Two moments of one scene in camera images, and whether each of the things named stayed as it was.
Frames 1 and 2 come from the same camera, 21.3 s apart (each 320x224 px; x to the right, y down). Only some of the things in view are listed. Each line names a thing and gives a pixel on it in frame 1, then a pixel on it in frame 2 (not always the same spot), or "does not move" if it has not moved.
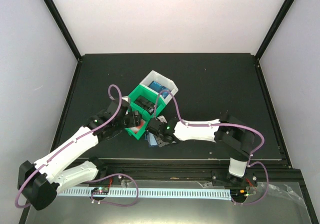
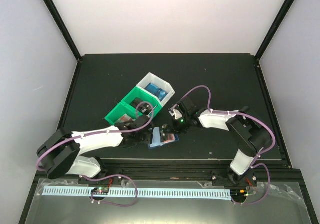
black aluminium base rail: (272, 170) does not move
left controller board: (100, 190) does not move
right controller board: (238, 194) does not move
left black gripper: (134, 121) → (147, 138)
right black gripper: (160, 142) → (175, 128)
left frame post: (59, 18) does not move
